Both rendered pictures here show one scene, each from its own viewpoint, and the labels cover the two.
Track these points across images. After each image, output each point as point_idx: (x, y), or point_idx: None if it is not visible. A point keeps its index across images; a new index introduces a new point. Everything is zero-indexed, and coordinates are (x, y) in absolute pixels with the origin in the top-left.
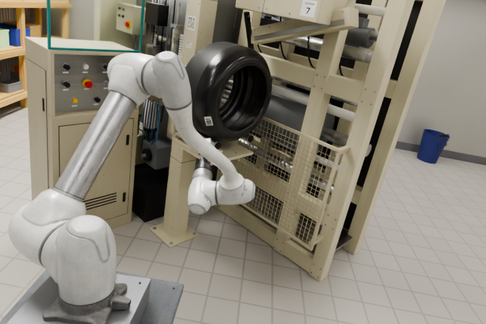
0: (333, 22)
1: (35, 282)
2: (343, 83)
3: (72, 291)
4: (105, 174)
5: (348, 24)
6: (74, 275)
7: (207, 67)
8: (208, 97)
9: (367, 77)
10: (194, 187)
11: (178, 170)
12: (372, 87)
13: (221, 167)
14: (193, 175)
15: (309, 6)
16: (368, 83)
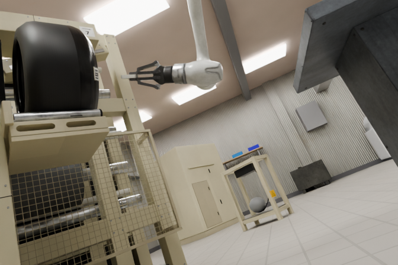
0: (96, 50)
1: None
2: (108, 101)
3: None
4: None
5: (108, 51)
6: None
7: (68, 26)
8: (91, 48)
9: (122, 92)
10: (201, 60)
11: (5, 215)
12: (130, 97)
13: (206, 41)
14: (179, 66)
15: (87, 30)
16: (125, 96)
